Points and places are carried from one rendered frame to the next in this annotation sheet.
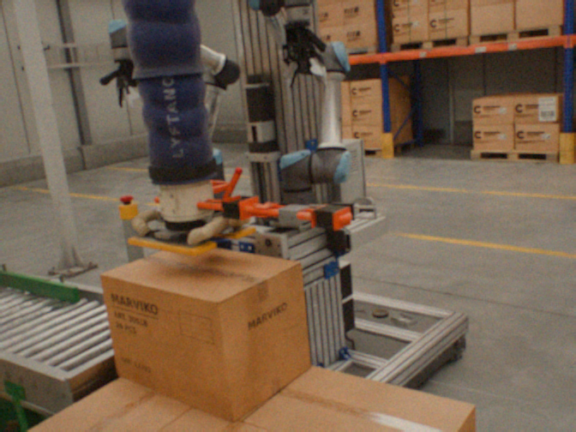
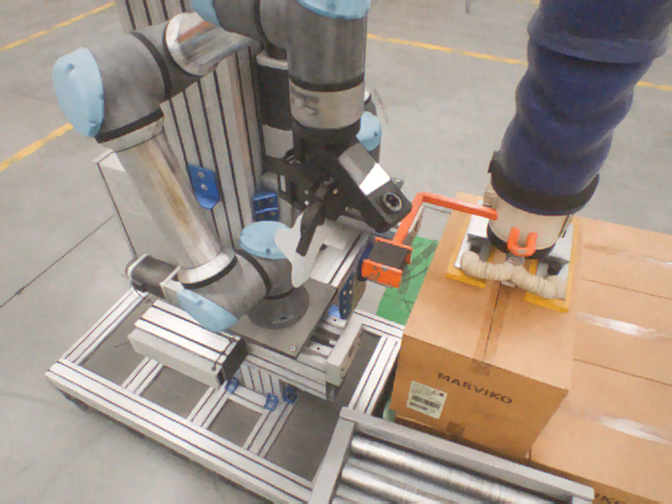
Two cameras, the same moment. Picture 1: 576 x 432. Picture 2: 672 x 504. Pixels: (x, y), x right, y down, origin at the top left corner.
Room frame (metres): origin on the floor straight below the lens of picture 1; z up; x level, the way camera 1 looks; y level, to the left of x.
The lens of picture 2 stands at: (2.76, 1.05, 1.93)
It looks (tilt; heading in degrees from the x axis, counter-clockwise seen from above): 45 degrees down; 253
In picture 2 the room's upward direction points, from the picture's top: straight up
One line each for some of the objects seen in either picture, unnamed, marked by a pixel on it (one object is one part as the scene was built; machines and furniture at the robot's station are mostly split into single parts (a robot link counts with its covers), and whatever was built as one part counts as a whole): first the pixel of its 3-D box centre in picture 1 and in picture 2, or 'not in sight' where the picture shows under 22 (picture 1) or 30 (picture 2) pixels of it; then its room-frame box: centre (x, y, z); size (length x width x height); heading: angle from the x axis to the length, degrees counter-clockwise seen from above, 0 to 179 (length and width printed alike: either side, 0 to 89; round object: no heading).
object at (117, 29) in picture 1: (119, 34); (323, 14); (2.64, 0.61, 1.78); 0.09 x 0.08 x 0.11; 125
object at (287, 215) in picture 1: (294, 214); not in sight; (1.74, -0.02, 1.17); 0.07 x 0.07 x 0.04; 49
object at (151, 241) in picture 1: (170, 238); (555, 254); (1.97, 0.40, 1.08); 0.34 x 0.10 x 0.05; 49
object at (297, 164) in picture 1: (297, 169); (360, 141); (2.35, -0.06, 1.20); 0.13 x 0.12 x 0.14; 74
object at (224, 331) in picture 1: (206, 321); (486, 319); (2.04, 0.33, 0.74); 0.60 x 0.40 x 0.40; 50
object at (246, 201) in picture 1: (240, 207); not in sight; (1.88, 0.14, 1.18); 0.10 x 0.08 x 0.06; 139
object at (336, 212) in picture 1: (330, 217); not in sight; (1.65, -0.12, 1.18); 0.08 x 0.07 x 0.05; 49
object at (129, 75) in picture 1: (126, 74); (322, 161); (2.64, 0.61, 1.62); 0.09 x 0.08 x 0.12; 121
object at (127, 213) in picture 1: (142, 298); not in sight; (3.01, 0.79, 0.50); 0.07 x 0.07 x 1.00; 54
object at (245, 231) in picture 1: (211, 224); (480, 233); (2.12, 0.27, 1.08); 0.34 x 0.10 x 0.05; 49
